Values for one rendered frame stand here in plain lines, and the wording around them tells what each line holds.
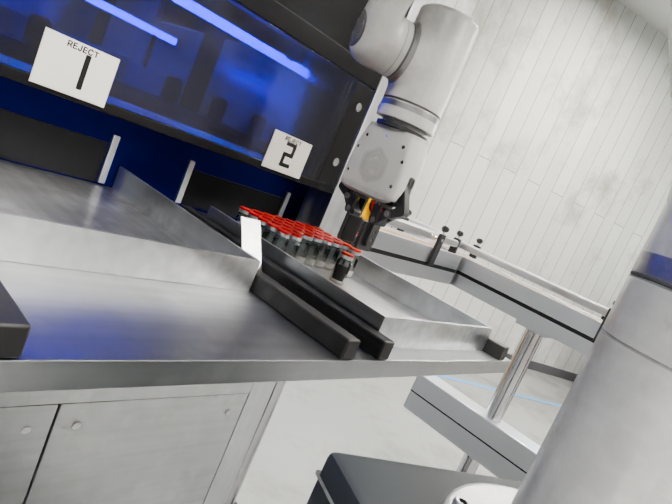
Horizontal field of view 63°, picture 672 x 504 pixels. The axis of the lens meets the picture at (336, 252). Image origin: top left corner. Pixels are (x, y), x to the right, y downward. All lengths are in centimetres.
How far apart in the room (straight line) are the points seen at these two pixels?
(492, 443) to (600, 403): 135
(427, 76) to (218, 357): 48
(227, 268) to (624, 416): 37
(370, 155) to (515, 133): 391
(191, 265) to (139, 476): 60
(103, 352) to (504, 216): 449
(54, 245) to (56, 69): 29
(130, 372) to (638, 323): 29
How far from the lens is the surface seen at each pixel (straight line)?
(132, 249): 50
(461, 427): 171
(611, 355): 33
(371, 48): 74
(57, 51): 71
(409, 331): 62
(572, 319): 155
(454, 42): 77
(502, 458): 167
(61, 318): 39
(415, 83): 75
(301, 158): 92
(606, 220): 553
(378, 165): 75
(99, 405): 93
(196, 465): 113
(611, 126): 532
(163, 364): 38
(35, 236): 46
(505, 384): 166
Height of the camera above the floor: 104
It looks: 8 degrees down
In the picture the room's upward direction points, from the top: 23 degrees clockwise
